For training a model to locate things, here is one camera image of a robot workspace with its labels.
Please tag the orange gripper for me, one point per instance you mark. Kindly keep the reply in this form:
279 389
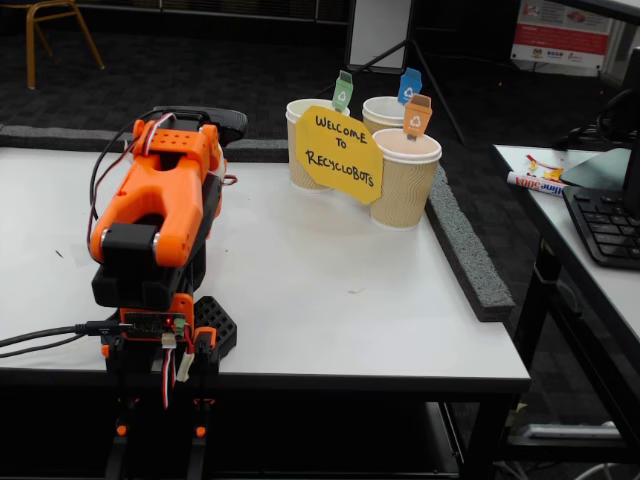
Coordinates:
231 123

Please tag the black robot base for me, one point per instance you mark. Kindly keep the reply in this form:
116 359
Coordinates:
215 320

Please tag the orange black robot arm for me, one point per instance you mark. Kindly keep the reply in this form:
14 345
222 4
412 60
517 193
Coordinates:
160 200

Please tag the short grey foam strip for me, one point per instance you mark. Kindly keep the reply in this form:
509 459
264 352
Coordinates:
260 150

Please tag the paper cup with green label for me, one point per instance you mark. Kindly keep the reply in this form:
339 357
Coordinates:
297 155

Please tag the yellow welcome paper sign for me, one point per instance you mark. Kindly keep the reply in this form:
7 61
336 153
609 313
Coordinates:
340 165

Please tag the green recycling bin label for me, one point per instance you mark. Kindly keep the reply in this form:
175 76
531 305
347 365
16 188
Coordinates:
343 95

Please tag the paper cup with blue label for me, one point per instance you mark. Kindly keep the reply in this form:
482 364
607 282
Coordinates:
382 115

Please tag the orange controller board housing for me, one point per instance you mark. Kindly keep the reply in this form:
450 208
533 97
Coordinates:
150 325

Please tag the black table clamp orange knob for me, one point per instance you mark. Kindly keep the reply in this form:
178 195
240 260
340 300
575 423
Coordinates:
120 429
204 337

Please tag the white standing panel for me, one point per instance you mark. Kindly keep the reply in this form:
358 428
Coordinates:
375 35

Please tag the paper cup with orange label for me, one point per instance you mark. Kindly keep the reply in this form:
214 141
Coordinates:
405 190

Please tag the orange recycling bin label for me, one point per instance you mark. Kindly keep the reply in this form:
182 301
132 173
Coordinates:
416 119

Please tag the blue recycling bin label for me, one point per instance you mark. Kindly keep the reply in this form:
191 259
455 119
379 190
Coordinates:
410 89

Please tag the white power connector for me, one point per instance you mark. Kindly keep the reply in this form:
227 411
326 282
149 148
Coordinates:
184 367

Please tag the black tripod stand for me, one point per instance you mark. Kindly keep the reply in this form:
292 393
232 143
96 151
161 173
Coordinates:
435 85

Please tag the red yellow candy wrapper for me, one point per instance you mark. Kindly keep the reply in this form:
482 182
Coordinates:
550 174

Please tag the red white poster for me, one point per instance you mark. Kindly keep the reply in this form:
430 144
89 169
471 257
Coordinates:
560 40

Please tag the black keyboard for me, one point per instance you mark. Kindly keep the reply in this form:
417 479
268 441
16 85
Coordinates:
605 230

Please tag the white power strip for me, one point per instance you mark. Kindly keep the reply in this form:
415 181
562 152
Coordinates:
565 431

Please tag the white table black frame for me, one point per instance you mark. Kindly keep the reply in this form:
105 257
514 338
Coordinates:
555 215

